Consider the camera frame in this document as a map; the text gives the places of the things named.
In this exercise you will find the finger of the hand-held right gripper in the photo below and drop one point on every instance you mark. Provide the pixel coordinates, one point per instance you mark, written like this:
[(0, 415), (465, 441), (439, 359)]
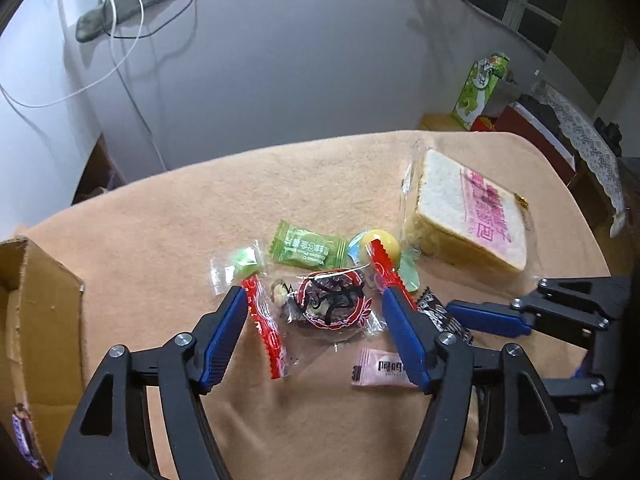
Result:
[(575, 387), (490, 317)]

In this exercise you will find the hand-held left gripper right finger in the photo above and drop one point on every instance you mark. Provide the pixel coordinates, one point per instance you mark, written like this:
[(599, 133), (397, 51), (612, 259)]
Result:
[(405, 340)]

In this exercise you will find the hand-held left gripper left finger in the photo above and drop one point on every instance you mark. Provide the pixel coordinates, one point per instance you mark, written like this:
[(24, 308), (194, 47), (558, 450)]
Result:
[(222, 335)]

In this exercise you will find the dark brown chocolate bar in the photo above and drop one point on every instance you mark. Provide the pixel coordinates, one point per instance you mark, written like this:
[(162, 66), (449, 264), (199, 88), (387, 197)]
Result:
[(440, 315)]

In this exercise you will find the red clear snack packet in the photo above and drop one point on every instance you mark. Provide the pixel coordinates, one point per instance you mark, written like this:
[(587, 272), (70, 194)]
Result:
[(330, 305)]

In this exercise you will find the brown cardboard box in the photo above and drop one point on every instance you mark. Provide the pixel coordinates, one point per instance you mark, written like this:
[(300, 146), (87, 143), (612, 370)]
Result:
[(40, 320)]

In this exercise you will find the pink wrapped candy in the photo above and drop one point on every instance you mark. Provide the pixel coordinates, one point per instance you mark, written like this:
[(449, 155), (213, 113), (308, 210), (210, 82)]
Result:
[(377, 367)]

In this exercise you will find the small green candy clear wrapper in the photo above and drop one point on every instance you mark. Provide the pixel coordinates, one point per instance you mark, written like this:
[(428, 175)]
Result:
[(242, 260)]

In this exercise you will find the yellow jelly cup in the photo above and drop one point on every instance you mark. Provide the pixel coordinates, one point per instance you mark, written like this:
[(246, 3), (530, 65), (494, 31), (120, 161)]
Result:
[(390, 240)]

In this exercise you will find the sliced bread in clear bag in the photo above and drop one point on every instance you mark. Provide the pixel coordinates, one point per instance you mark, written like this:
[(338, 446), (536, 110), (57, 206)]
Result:
[(470, 210)]

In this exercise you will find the green wrapped candy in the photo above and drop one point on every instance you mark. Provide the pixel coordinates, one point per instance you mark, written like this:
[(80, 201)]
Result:
[(307, 250)]

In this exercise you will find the low red box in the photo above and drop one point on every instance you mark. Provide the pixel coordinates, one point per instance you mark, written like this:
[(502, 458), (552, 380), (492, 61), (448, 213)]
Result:
[(482, 123)]

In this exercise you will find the large red box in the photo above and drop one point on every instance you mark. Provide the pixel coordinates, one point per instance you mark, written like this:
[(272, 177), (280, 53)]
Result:
[(540, 127)]

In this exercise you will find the red cabinet with lace cloth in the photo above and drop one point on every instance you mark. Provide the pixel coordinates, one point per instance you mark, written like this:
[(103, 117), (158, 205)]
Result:
[(585, 145)]

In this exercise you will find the dark ornament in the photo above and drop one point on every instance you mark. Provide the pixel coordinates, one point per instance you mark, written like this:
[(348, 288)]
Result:
[(607, 132)]

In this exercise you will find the grey cardboard box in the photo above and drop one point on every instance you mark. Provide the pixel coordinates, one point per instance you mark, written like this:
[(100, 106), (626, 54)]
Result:
[(500, 97)]

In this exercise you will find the purple patterned wrapper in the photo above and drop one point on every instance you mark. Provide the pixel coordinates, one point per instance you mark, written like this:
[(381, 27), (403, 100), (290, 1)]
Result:
[(20, 422)]

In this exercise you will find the green carton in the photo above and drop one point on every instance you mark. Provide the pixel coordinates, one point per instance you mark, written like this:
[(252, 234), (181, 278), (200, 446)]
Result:
[(477, 90)]

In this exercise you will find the white window frame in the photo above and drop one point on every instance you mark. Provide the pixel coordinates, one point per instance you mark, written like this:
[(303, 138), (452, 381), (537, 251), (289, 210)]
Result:
[(525, 5)]

